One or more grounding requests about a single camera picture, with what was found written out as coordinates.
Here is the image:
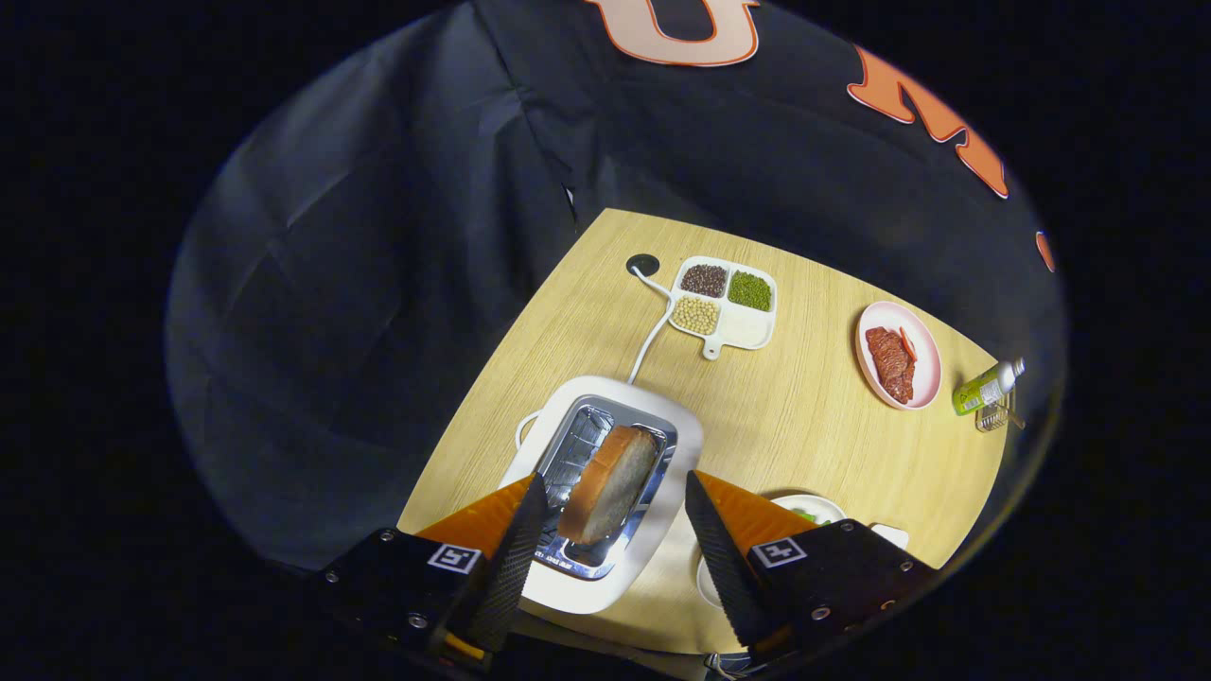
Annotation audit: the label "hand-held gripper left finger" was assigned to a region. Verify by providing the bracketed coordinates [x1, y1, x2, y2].
[317, 471, 550, 668]

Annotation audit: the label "white toaster cable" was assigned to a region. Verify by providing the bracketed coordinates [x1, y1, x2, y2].
[626, 267, 678, 387]

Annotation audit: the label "green mung beans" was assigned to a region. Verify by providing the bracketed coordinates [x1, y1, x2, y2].
[728, 271, 773, 312]

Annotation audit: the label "brown meat pieces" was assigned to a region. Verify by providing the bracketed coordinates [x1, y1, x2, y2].
[865, 325, 917, 406]

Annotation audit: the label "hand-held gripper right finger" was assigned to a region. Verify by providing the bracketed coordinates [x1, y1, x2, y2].
[683, 470, 938, 663]

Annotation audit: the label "brown-crust bread slice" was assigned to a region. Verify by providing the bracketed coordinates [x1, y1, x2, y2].
[557, 425, 660, 546]

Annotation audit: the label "yellow soybeans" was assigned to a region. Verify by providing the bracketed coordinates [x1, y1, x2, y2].
[673, 296, 720, 336]

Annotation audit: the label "white toaster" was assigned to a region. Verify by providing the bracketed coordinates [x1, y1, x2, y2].
[499, 375, 705, 616]

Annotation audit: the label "pink plate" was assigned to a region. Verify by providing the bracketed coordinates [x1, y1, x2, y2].
[855, 301, 943, 411]

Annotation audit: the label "white divided dish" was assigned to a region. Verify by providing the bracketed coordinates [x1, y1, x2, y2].
[667, 255, 779, 361]

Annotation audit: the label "small wire basket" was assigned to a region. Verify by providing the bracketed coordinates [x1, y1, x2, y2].
[974, 390, 1027, 433]

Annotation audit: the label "round white plate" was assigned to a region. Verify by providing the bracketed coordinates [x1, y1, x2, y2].
[695, 493, 848, 608]

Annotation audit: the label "silver bottle with green label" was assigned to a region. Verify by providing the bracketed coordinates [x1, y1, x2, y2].
[952, 358, 1027, 417]

